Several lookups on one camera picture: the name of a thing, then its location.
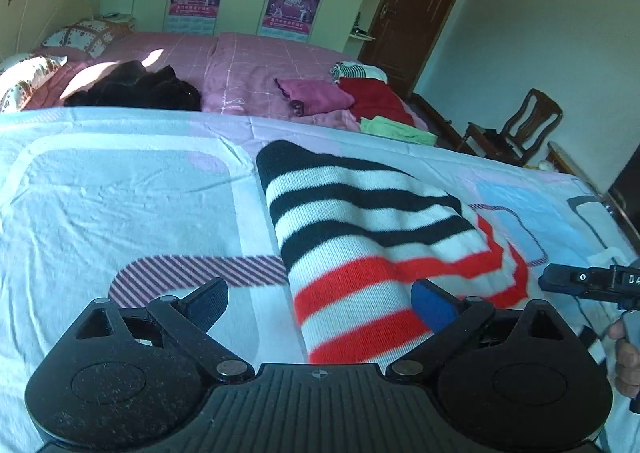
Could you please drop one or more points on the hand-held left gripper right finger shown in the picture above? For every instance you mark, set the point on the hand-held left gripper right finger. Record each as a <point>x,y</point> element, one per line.
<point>435,305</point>

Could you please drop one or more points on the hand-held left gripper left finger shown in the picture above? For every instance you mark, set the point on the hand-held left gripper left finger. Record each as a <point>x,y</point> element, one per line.
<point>207,305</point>

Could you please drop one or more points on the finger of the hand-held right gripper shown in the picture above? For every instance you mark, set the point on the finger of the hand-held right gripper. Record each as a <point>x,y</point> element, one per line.
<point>575,279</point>

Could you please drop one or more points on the striped knit sweater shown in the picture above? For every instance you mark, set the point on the striped knit sweater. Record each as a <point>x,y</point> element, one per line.
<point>360,233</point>

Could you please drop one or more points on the black clothes pile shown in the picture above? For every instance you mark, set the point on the black clothes pile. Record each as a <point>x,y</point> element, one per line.
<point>135,90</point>

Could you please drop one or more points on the person's right hand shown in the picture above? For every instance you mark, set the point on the person's right hand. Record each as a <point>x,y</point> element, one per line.
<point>622,358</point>

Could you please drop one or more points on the black television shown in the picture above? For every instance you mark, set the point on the black television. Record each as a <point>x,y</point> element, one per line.
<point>627,193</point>

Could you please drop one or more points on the light blue printed blanket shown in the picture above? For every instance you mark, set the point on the light blue printed blanket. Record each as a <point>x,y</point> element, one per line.
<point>125,193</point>

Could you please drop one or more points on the dark wooden chair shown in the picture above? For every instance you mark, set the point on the dark wooden chair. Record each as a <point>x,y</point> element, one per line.
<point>525,125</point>

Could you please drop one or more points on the light green garment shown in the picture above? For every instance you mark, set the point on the light green garment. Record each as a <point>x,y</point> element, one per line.
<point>397,130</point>

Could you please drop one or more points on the red garment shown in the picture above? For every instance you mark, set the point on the red garment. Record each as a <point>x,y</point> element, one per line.
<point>377,100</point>

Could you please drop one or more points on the magenta garment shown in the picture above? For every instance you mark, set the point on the magenta garment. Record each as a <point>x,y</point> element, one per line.
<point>312,95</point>

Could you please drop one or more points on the pink checked bedsheet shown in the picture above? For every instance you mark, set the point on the pink checked bedsheet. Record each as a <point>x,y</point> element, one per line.
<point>240,68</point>

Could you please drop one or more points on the green striped cloth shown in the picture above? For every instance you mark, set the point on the green striped cloth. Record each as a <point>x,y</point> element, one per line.
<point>352,69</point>

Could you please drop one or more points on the floral white pillow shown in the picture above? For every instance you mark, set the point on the floral white pillow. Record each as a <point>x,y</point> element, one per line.
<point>25,80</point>

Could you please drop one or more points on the checked patterned pillow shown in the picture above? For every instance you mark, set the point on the checked patterned pillow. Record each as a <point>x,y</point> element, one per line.
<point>87,35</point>

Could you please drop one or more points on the brown wooden door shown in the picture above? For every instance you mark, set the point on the brown wooden door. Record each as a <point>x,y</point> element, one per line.
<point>415,8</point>

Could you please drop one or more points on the cluttered bedside table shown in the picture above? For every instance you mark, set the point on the cluttered bedside table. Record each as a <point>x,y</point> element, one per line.
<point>117,19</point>

